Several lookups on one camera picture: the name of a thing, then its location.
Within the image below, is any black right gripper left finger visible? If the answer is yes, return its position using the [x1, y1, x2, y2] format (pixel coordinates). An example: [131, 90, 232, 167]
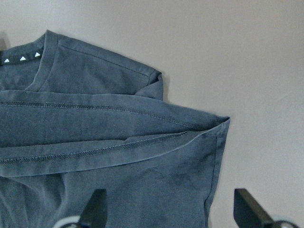
[79, 189, 107, 228]

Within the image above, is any black printed t-shirt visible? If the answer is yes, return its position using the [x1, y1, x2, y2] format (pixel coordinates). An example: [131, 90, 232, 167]
[0, 31, 230, 228]

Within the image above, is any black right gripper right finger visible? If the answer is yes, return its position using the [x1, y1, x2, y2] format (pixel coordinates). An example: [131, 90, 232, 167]
[233, 189, 273, 228]

